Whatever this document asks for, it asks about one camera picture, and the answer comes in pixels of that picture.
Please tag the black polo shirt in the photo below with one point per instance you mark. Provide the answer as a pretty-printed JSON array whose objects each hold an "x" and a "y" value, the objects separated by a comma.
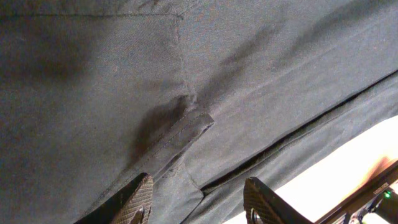
[{"x": 199, "y": 94}]

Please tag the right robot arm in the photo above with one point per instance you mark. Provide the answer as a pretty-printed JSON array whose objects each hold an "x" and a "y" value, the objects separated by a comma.
[{"x": 362, "y": 201}]

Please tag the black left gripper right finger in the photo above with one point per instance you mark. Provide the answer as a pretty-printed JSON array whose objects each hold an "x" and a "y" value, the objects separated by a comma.
[{"x": 263, "y": 205}]

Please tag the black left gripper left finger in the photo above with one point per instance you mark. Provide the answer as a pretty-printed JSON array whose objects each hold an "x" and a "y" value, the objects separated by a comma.
[{"x": 137, "y": 208}]

